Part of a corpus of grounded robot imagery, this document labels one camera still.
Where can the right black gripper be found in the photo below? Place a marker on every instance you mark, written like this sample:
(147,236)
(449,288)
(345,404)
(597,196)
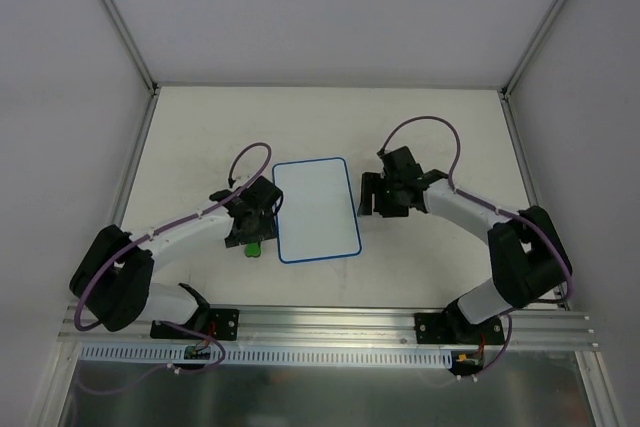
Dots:
(382,195)

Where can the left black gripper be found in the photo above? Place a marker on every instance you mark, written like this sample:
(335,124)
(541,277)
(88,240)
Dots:
(251,235)

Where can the green black eraser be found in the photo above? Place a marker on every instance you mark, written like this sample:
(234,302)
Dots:
(253,250)

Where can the blue framed whiteboard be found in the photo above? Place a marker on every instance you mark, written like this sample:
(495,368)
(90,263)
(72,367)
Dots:
(317,221)

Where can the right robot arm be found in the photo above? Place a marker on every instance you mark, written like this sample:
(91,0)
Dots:
(527,258)

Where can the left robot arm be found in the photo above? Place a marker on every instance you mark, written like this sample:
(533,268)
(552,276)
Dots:
(114,282)

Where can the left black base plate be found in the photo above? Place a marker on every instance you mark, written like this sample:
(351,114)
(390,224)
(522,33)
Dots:
(218,323)

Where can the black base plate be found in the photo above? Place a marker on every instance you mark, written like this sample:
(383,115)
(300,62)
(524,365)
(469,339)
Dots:
(439,328)
(218,323)

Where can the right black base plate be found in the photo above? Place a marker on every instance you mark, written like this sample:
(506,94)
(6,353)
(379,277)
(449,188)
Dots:
(439,328)

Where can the white slotted cable duct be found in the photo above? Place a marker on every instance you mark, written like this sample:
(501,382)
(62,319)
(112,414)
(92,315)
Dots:
(268,355)

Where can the aluminium mounting rail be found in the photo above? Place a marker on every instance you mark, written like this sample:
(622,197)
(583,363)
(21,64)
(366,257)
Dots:
(532,329)

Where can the left aluminium frame post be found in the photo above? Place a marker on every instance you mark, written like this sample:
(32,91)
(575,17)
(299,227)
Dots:
(128,42)

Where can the aluminium frame post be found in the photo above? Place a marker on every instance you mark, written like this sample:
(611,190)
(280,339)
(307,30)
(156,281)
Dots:
(128,42)
(541,32)

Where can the right aluminium frame post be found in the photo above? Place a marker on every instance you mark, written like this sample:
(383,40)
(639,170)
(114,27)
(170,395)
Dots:
(541,32)

